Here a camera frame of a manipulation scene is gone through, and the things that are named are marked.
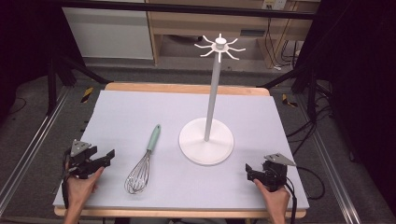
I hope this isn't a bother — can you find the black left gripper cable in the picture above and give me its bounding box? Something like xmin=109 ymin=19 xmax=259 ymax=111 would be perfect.
xmin=61 ymin=148 xmax=72 ymax=210

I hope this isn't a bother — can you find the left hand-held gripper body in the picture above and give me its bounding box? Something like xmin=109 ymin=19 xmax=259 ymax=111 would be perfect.
xmin=64 ymin=139 xmax=106 ymax=180

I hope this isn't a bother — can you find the aluminium floor rail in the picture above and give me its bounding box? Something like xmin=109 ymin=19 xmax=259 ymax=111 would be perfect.
xmin=295 ymin=92 xmax=363 ymax=224
xmin=0 ymin=86 xmax=72 ymax=217

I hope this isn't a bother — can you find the wooden table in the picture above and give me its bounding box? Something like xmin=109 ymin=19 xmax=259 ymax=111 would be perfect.
xmin=53 ymin=81 xmax=308 ymax=219

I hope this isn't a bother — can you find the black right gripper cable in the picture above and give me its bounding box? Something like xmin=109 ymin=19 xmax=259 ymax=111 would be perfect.
xmin=283 ymin=175 xmax=299 ymax=224

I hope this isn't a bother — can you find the whisk with mint green handle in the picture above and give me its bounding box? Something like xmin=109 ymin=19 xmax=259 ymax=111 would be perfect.
xmin=123 ymin=123 xmax=163 ymax=196

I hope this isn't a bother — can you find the pale grey table mat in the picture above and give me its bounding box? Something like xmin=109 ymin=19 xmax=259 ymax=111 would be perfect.
xmin=52 ymin=90 xmax=310 ymax=211

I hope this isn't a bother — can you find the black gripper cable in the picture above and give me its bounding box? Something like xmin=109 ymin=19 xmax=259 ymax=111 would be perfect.
xmin=61 ymin=148 xmax=72 ymax=210
xmin=283 ymin=175 xmax=299 ymax=224

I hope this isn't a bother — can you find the white power strip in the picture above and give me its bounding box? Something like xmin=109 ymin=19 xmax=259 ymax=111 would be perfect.
xmin=261 ymin=0 xmax=288 ymax=11

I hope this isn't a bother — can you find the person's right hand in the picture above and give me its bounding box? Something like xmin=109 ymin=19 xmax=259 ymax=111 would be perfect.
xmin=252 ymin=178 xmax=291 ymax=218

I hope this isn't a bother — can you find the black metal stand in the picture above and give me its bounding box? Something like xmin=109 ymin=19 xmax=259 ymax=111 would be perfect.
xmin=46 ymin=54 xmax=111 ymax=117
xmin=256 ymin=63 xmax=334 ymax=123

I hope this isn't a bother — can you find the white cabinet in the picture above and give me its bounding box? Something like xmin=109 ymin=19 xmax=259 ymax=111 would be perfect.
xmin=61 ymin=7 xmax=154 ymax=61

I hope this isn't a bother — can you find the white utensil hook stand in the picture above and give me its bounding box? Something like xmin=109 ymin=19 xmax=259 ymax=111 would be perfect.
xmin=178 ymin=33 xmax=247 ymax=167

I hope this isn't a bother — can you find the black metal crossbar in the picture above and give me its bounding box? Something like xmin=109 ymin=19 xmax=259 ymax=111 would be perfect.
xmin=60 ymin=0 xmax=316 ymax=21

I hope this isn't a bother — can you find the yellow black tape marker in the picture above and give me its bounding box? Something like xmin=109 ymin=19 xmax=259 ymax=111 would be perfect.
xmin=281 ymin=92 xmax=299 ymax=109
xmin=80 ymin=86 xmax=94 ymax=105

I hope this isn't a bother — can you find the person's left hand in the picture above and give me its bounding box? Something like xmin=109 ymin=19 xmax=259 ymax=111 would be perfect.
xmin=64 ymin=166 xmax=106 ymax=213

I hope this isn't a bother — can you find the black floor cable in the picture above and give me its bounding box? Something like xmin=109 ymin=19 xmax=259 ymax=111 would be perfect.
xmin=295 ymin=165 xmax=327 ymax=201

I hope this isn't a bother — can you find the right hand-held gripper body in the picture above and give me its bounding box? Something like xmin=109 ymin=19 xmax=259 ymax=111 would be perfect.
xmin=261 ymin=152 xmax=297 ymax=192

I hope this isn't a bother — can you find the dark curtain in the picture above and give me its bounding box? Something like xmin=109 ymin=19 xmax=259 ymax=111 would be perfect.
xmin=0 ymin=0 xmax=86 ymax=120
xmin=293 ymin=0 xmax=396 ymax=216

